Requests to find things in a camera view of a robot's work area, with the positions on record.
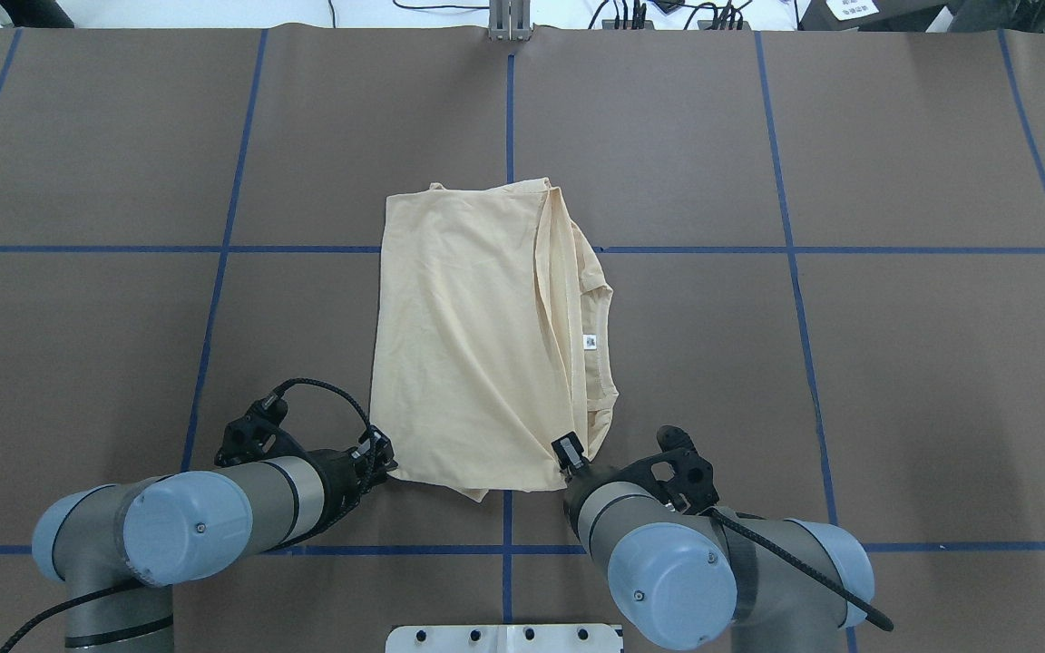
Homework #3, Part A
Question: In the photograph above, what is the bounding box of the beige long-sleeve printed shirt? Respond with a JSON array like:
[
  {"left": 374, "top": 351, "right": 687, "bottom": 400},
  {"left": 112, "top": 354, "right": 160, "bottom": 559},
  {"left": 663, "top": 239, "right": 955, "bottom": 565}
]
[{"left": 370, "top": 178, "right": 619, "bottom": 502}]

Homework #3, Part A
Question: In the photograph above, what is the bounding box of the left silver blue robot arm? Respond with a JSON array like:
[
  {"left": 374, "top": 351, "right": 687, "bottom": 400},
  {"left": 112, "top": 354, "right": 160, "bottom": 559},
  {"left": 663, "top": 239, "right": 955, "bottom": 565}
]
[{"left": 21, "top": 394, "right": 396, "bottom": 652}]

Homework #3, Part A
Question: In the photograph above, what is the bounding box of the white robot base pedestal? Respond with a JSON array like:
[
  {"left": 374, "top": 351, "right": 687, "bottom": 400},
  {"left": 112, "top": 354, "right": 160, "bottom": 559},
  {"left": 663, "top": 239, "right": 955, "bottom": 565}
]
[{"left": 385, "top": 623, "right": 626, "bottom": 652}]

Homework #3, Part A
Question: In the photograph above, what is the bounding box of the aluminium frame post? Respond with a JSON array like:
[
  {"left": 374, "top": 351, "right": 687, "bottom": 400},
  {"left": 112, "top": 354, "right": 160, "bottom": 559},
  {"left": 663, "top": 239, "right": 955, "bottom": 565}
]
[{"left": 488, "top": 0, "right": 533, "bottom": 42}]

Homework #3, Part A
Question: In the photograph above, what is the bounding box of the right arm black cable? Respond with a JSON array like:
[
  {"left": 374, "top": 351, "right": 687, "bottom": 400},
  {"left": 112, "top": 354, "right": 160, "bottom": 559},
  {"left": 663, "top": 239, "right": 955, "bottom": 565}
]
[{"left": 713, "top": 508, "right": 895, "bottom": 632}]

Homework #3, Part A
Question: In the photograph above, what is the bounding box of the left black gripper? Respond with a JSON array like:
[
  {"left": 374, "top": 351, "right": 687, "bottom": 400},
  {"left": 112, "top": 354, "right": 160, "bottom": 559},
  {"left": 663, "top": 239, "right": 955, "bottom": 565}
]
[{"left": 214, "top": 395, "right": 398, "bottom": 520}]

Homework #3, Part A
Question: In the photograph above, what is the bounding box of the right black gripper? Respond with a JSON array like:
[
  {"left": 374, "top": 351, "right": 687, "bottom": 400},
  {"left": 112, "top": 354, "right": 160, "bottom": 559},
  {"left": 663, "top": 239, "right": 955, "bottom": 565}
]
[{"left": 551, "top": 425, "right": 720, "bottom": 516}]

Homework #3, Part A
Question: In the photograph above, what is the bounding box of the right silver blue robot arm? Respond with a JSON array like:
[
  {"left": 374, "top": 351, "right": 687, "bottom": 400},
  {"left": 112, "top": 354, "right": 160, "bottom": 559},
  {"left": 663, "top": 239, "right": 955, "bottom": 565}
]
[{"left": 551, "top": 425, "right": 895, "bottom": 652}]

